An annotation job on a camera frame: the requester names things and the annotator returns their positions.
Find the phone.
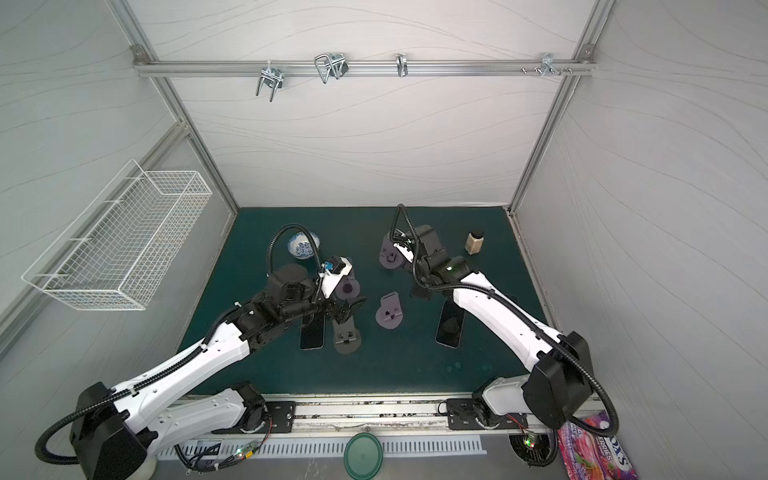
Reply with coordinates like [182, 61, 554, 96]
[300, 317, 325, 351]
[435, 299, 465, 349]

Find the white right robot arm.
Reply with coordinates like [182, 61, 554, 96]
[412, 225, 618, 430]

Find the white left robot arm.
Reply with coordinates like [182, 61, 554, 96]
[70, 257, 358, 479]

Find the grey phone stand middle back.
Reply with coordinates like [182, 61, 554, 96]
[334, 277, 361, 300]

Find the grey phone stand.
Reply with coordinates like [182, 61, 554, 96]
[379, 235, 405, 270]
[334, 277, 361, 300]
[375, 292, 403, 330]
[331, 316, 362, 355]

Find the grey phone stand left front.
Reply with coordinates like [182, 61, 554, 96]
[331, 316, 362, 355]

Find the grey phone stand right front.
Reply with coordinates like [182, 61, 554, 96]
[375, 292, 403, 330]

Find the grey phone stand right back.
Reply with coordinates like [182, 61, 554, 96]
[379, 235, 405, 270]

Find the black horizontal phone stand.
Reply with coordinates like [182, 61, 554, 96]
[410, 285, 432, 301]

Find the blue white ceramic bowl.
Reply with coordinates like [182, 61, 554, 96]
[287, 232, 321, 260]

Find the green round lid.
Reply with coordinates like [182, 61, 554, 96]
[343, 432, 383, 480]

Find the black round fan floor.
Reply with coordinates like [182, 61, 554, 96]
[509, 433, 559, 467]

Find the metal clamp left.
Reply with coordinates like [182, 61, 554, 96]
[255, 62, 284, 102]

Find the metal clamp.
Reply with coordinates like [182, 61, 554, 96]
[255, 62, 284, 102]
[314, 52, 349, 84]

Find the metal clamp middle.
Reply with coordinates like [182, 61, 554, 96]
[314, 52, 349, 84]

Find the purple candy bag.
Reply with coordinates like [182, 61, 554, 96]
[558, 423, 638, 480]

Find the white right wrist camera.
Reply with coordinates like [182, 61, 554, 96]
[394, 243, 414, 263]

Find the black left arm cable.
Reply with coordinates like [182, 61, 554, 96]
[266, 223, 325, 283]

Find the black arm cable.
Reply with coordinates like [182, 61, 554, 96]
[388, 203, 620, 438]
[266, 223, 325, 283]

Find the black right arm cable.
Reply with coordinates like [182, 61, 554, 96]
[388, 203, 620, 438]

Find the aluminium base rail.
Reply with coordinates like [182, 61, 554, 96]
[155, 392, 604, 460]

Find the white wire basket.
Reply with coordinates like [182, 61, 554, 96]
[21, 160, 212, 311]

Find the metal bracket right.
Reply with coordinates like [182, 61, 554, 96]
[520, 53, 574, 77]

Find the aluminium overhead rail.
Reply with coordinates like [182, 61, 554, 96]
[134, 57, 597, 79]

